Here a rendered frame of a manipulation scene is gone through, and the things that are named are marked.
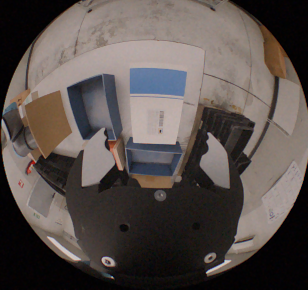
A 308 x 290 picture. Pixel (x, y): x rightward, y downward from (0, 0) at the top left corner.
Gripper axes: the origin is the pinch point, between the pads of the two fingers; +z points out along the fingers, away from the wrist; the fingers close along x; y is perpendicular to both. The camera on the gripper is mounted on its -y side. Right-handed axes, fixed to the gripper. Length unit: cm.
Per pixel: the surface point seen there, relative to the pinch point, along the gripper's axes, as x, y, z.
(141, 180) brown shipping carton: -6.0, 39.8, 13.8
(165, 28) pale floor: 6, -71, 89
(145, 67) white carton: -2.7, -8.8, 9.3
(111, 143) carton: -15.9, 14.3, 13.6
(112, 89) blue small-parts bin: -13.2, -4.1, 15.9
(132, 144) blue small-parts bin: -7.6, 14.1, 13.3
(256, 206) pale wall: 250, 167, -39
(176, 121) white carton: 5.1, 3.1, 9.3
